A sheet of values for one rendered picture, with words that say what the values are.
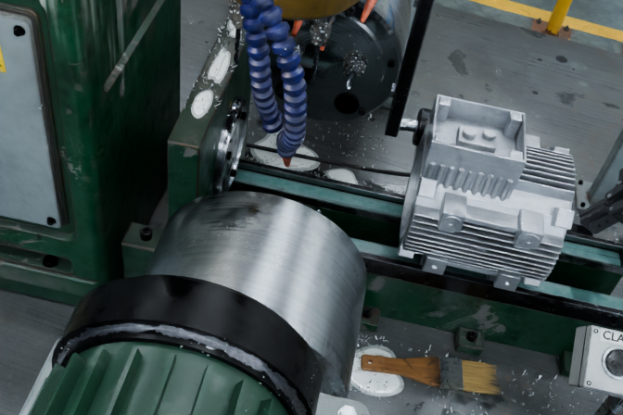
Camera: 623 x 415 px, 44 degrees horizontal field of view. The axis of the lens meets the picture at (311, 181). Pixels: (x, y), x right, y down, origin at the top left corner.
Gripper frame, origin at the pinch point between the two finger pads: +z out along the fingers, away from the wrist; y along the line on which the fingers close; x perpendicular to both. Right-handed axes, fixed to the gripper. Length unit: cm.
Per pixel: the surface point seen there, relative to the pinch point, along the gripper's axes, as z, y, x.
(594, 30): 64, 237, -109
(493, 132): 3.7, 6.6, 15.2
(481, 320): 25.2, -1.3, -5.1
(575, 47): 19, 87, -26
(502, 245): 10.3, -3.2, 6.4
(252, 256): 13.6, -24.6, 38.4
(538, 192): 4.0, 2.2, 6.7
